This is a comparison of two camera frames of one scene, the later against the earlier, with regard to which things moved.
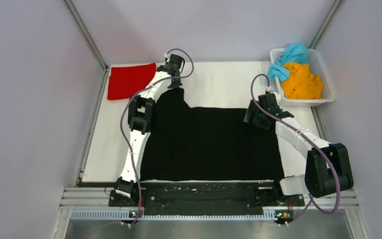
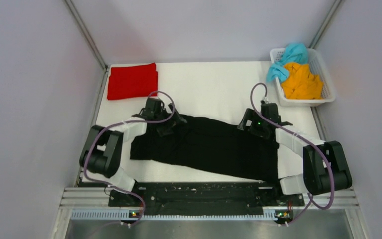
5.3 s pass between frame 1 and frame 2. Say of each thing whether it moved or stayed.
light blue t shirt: stayed
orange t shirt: stayed
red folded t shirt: stayed
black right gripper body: moved
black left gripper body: moved
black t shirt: moved
